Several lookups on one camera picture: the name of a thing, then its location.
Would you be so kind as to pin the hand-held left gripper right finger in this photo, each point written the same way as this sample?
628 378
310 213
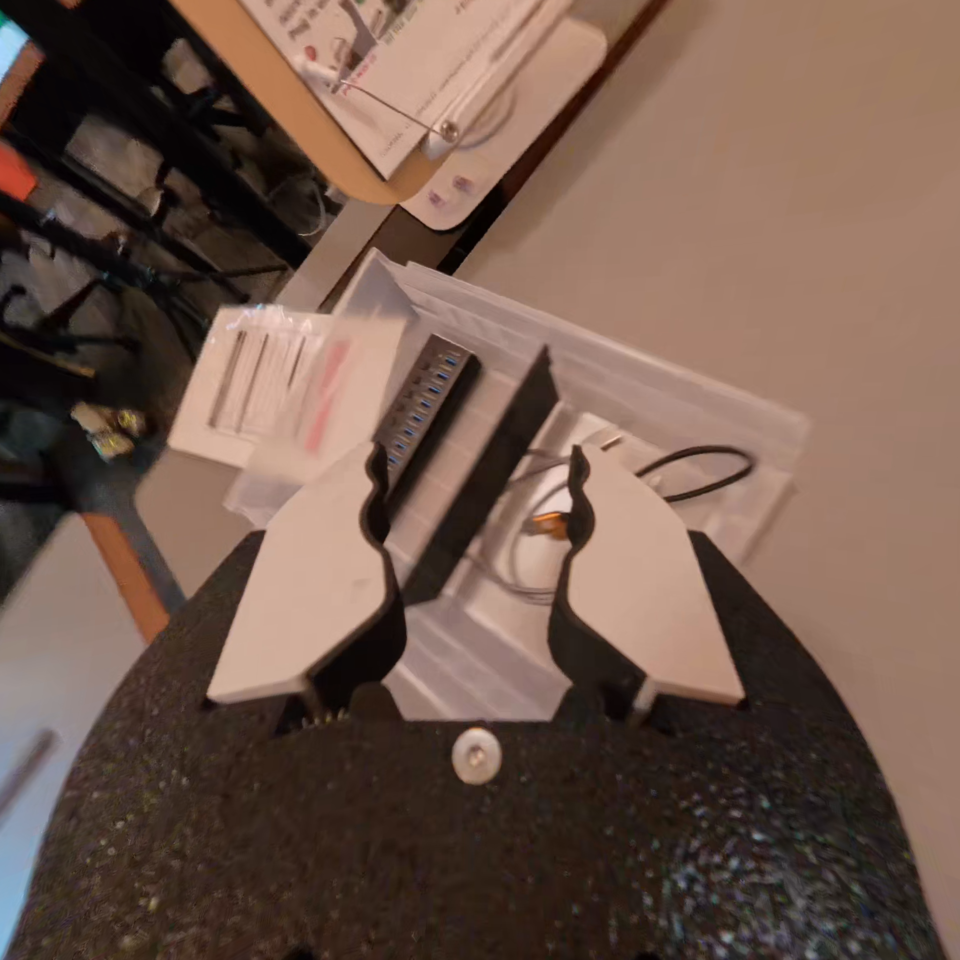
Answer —
652 600

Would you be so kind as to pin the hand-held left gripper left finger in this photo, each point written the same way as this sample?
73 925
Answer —
307 600

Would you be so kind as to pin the clear plastic bin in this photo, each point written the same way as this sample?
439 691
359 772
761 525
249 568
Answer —
675 405

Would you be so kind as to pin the black multi-port usb hub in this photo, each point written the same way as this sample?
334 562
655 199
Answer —
435 405

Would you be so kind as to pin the laminated paper sheet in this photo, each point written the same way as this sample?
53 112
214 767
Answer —
247 375

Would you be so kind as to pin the grey top table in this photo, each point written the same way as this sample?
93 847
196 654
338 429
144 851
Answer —
60 675

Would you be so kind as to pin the instruction sheet on wooden stand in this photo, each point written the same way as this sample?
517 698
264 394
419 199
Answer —
270 75

